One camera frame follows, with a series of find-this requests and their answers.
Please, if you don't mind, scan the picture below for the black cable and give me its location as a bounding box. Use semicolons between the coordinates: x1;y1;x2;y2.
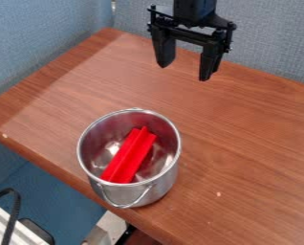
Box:
0;187;22;245

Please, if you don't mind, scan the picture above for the red plastic block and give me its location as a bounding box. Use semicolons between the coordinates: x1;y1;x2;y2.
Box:
100;126;156;184

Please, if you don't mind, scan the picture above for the grey metal table frame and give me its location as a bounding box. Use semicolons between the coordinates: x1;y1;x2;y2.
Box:
80;212;136;245

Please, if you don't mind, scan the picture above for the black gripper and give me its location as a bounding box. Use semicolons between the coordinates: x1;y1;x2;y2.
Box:
148;0;236;81

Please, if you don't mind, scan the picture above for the black object under table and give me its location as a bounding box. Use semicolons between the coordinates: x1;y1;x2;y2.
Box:
18;218;54;245

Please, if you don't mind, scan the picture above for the metal pot with handle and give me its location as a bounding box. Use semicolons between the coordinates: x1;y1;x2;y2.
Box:
76;108;181;209

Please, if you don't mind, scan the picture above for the white appliance at bottom left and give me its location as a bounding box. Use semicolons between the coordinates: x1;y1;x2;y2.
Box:
0;202;41;245

